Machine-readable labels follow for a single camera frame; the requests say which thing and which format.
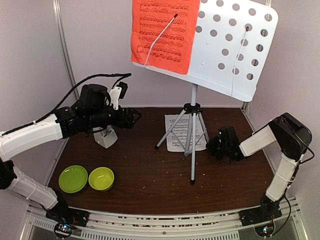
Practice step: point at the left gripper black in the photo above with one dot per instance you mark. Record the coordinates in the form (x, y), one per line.
(129, 123)

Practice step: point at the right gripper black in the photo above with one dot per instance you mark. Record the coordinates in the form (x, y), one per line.
(210, 146)

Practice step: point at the grey metronome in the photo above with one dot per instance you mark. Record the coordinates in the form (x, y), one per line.
(105, 138)

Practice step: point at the white sheet music page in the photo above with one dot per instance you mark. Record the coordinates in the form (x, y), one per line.
(176, 140)

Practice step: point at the red sheet music page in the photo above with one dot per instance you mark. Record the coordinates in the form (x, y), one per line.
(163, 32)

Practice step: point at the white perforated music stand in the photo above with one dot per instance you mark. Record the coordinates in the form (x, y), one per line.
(230, 47)

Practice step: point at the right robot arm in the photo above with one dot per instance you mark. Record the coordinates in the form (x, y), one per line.
(293, 139)

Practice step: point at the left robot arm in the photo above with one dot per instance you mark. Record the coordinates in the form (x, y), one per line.
(61, 123)

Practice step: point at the yellow-green bowl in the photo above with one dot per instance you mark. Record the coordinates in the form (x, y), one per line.
(101, 179)

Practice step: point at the green plate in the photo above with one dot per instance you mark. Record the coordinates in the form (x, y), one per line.
(73, 179)

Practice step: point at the right aluminium corner post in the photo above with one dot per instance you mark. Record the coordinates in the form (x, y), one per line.
(246, 107)

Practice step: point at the aluminium corner post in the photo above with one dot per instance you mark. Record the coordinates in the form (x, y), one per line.
(246, 107)
(63, 42)

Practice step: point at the aluminium front rail frame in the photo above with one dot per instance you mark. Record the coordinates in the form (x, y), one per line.
(219, 225)

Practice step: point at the left aluminium corner post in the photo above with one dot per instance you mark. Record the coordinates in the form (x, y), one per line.
(63, 42)

